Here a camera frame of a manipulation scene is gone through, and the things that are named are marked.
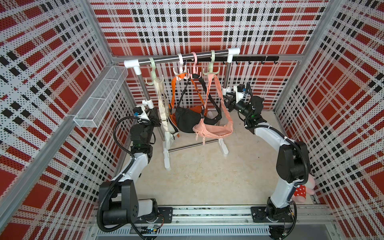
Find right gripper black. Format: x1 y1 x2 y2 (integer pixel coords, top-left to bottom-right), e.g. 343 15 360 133
220 92 252 119

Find orange fanny pack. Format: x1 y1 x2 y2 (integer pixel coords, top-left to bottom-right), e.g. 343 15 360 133
167 73 208 127

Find black fanny pack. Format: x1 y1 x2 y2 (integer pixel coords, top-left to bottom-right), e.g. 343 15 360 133
175 73 223 134

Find pink fanny pack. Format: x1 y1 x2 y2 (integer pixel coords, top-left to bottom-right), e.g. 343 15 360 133
193 73 234 144

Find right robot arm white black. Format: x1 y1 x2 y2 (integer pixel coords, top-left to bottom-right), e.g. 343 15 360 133
224 93 310 222

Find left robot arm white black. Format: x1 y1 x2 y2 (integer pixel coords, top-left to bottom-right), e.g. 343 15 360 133
97 106 161 233

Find light green hook right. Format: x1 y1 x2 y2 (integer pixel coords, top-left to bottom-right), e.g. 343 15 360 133
203 50 220 76

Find light green hook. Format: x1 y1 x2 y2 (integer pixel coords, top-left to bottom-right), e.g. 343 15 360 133
203 50 220 76
145 57 164 86

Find light green hook left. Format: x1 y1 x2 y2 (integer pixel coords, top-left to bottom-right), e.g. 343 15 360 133
145 57 164 86

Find pink hook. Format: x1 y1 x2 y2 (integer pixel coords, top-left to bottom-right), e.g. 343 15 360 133
191 52 201 79

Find white hook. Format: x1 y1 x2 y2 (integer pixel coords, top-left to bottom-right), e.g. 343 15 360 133
173 54 188 81

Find cream fanny pack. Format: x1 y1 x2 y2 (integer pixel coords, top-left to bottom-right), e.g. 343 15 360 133
154 78 179 139

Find garment rack steel white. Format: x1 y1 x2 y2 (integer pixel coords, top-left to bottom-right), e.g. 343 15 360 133
124 48 241 171

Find pink plush toy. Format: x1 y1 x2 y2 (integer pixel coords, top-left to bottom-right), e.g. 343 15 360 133
292 174 316 204

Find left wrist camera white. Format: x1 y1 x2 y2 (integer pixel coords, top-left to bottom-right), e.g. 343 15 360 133
133 105 149 120

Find black wall hook rail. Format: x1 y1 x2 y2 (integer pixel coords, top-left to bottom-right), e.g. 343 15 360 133
232 55 280 63

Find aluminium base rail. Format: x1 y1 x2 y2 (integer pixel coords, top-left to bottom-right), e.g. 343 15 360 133
86 205 338 240

